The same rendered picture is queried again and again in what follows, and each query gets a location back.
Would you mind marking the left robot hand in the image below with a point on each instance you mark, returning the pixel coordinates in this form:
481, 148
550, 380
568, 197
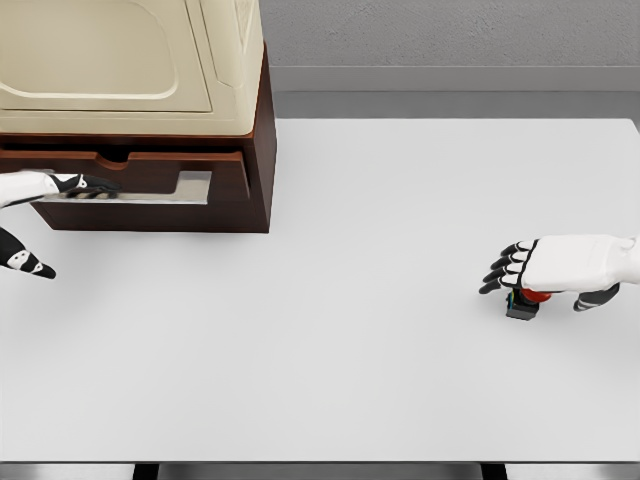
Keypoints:
30, 187

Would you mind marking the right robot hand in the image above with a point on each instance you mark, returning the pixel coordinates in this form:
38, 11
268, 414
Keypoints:
570, 262

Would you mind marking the red button switch black base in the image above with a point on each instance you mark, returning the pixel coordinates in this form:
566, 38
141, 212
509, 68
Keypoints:
522, 307

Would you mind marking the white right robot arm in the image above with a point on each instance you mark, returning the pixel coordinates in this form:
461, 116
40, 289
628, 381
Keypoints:
634, 260

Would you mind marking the brown cabinet with cream top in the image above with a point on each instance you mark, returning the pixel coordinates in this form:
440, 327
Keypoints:
150, 65

